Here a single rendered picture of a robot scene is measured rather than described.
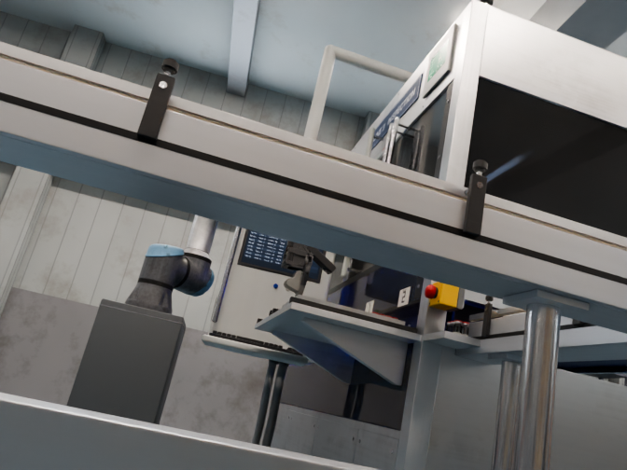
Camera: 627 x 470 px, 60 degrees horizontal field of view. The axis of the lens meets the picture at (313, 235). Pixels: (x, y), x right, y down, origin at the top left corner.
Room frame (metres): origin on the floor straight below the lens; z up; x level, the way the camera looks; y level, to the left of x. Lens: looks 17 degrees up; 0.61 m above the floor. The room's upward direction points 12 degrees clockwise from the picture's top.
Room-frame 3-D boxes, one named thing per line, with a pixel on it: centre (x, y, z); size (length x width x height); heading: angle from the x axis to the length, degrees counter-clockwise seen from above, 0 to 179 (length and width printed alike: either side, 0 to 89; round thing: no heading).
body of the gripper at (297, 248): (1.65, 0.03, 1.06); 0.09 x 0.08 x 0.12; 101
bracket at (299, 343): (2.17, -0.09, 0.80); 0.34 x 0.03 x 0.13; 101
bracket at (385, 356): (1.68, -0.19, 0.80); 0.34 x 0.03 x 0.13; 101
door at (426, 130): (1.87, -0.34, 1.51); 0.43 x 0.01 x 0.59; 11
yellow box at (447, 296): (1.55, -0.41, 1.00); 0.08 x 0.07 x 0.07; 101
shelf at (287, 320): (1.92, -0.15, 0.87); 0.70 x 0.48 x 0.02; 11
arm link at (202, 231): (1.91, 0.39, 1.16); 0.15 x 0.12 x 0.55; 145
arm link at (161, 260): (1.80, 0.47, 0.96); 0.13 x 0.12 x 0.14; 145
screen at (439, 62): (1.80, -0.33, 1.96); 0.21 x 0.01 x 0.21; 11
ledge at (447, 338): (1.54, -0.46, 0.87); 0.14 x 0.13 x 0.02; 101
